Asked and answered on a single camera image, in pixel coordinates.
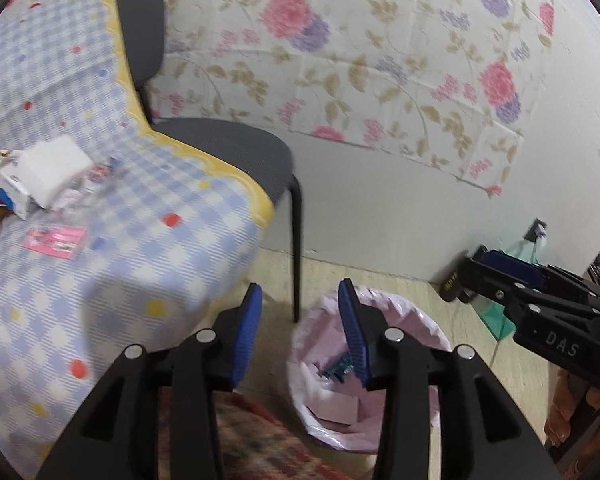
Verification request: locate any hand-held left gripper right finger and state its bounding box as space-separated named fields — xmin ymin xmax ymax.
xmin=337 ymin=278 xmax=556 ymax=480

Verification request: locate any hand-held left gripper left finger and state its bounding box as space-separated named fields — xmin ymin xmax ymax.
xmin=35 ymin=282 xmax=263 ymax=480

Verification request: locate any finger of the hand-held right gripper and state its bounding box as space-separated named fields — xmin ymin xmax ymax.
xmin=472 ymin=244 xmax=600 ymax=297
xmin=459 ymin=259 xmax=546 ymax=318

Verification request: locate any waste bin with pink bag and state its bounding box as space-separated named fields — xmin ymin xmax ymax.
xmin=287 ymin=285 xmax=453 ymax=456

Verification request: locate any blue-green packet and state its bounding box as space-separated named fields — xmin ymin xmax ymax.
xmin=320 ymin=357 xmax=356 ymax=381

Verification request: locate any green plastic object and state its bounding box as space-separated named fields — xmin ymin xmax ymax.
xmin=477 ymin=240 xmax=546 ymax=342

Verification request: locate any black cylinder with yellow print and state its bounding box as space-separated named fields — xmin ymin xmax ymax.
xmin=439 ymin=269 xmax=463 ymax=303

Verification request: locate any red plaid rug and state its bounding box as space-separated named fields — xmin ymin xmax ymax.
xmin=160 ymin=390 xmax=351 ymax=480

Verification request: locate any blue checked dotted tablecloth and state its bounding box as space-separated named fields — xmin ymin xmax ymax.
xmin=0 ymin=0 xmax=273 ymax=480

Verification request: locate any grey black-legged chair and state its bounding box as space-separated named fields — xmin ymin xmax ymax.
xmin=112 ymin=0 xmax=303 ymax=323

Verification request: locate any pink printed card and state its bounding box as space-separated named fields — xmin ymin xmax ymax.
xmin=22 ymin=225 xmax=88 ymax=261

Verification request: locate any white cardboard box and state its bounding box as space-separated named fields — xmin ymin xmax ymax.
xmin=0 ymin=137 xmax=93 ymax=221

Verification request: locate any floral wall sheet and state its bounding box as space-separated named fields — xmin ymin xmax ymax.
xmin=145 ymin=0 xmax=561 ymax=196

